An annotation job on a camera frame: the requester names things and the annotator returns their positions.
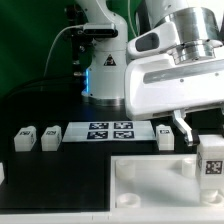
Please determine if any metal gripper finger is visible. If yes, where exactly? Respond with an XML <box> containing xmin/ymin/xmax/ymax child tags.
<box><xmin>172</xmin><ymin>110</ymin><xmax>200</xmax><ymax>147</ymax></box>

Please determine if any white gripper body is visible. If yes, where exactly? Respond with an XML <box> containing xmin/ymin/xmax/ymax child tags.
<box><xmin>125</xmin><ymin>49</ymin><xmax>224</xmax><ymax>120</ymax></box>

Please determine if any white square tabletop part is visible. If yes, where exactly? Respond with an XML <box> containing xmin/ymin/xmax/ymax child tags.
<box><xmin>110</xmin><ymin>155</ymin><xmax>224</xmax><ymax>209</ymax></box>

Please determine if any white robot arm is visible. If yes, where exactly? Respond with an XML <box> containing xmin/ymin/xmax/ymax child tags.
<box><xmin>76</xmin><ymin>0</ymin><xmax>224</xmax><ymax>146</ymax></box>

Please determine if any sheet with four tags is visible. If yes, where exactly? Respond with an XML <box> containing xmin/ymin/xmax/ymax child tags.
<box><xmin>63</xmin><ymin>121</ymin><xmax>155</xmax><ymax>142</ymax></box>

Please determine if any white block left edge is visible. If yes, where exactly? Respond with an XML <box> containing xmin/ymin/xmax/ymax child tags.
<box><xmin>0</xmin><ymin>163</ymin><xmax>5</xmax><ymax>185</ymax></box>

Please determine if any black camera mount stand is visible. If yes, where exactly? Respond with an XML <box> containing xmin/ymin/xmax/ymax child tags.
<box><xmin>65</xmin><ymin>3</ymin><xmax>92</xmax><ymax>77</ymax></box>

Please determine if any black cable bundle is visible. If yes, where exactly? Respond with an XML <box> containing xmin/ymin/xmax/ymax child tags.
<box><xmin>0</xmin><ymin>75</ymin><xmax>84</xmax><ymax>104</ymax></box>

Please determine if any white cable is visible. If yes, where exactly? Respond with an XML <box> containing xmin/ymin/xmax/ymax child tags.
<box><xmin>43</xmin><ymin>0</ymin><xmax>139</xmax><ymax>78</ymax></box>

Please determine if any white front rail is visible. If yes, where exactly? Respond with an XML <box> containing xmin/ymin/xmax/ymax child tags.
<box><xmin>0</xmin><ymin>213</ymin><xmax>224</xmax><ymax>224</ymax></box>

